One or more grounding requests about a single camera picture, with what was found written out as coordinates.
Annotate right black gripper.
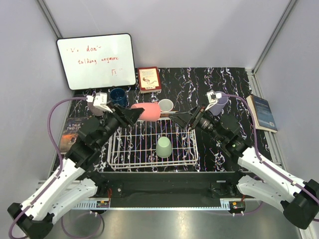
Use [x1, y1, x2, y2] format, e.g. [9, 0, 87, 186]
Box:
[168, 103, 225, 143]

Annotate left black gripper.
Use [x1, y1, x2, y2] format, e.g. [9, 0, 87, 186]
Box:
[96, 104, 144, 148]

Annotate pink plastic cup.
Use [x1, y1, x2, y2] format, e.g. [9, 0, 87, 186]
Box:
[131, 102, 161, 122]

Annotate orange pink mug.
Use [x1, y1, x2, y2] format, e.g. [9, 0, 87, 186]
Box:
[158, 99, 174, 117]

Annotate dark blue mug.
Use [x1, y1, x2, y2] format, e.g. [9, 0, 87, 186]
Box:
[110, 88, 127, 107]

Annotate lavender plastic cup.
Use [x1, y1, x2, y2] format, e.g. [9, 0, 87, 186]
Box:
[207, 91, 229, 116]

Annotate mauve ceramic mug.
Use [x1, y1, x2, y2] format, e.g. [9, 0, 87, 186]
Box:
[87, 102, 104, 117]

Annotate light green plastic cup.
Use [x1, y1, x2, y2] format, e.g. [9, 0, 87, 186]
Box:
[156, 136, 172, 158]

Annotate white wire dish rack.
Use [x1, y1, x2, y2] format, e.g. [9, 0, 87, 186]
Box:
[107, 118, 199, 172]

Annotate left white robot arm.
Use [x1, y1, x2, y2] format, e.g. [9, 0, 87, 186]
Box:
[7, 105, 144, 239]

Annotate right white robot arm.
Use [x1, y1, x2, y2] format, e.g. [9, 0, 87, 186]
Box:
[169, 107, 319, 230]

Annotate black marbled table mat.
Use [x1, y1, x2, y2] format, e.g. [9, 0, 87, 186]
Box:
[56, 67, 276, 173]

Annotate red and cream book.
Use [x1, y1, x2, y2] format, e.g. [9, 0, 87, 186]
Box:
[138, 67, 161, 94]

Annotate Tale of Two Cities book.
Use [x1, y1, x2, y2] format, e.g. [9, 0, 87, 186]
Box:
[59, 117, 88, 153]

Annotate white dry-erase board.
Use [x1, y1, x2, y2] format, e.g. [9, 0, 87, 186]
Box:
[56, 33, 136, 91]

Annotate blue paperback book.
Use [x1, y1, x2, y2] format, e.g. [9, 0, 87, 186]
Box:
[246, 95, 278, 133]

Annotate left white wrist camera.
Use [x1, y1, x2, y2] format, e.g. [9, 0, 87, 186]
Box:
[86, 93, 112, 112]

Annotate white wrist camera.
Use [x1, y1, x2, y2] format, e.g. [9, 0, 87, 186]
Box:
[86, 93, 112, 112]
[205, 91, 222, 111]

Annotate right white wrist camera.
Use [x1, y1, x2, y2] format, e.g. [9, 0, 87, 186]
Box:
[205, 91, 222, 111]

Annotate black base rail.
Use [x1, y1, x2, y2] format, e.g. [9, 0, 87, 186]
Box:
[94, 172, 243, 209]

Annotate white slotted cable duct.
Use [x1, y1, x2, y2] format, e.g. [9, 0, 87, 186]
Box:
[73, 200, 110, 211]

